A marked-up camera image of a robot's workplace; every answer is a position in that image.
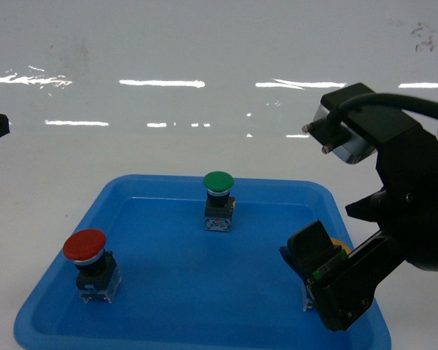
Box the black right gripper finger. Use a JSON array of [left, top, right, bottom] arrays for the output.
[[307, 231, 404, 331], [345, 192, 384, 221]]

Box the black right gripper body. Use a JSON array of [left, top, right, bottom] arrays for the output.
[[376, 127, 438, 271]]

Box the yellow mushroom push button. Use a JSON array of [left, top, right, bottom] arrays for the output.
[[279, 238, 350, 312]]

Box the red mushroom push button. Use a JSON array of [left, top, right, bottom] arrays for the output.
[[62, 228, 122, 303]]

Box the green mushroom push button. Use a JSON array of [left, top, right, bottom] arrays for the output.
[[203, 171, 236, 232]]

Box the blue plastic tray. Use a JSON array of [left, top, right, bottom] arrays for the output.
[[14, 175, 391, 349]]

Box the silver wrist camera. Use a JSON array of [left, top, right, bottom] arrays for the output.
[[302, 83, 420, 164]]

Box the black camera cable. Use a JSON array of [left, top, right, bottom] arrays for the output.
[[326, 93, 438, 125]]

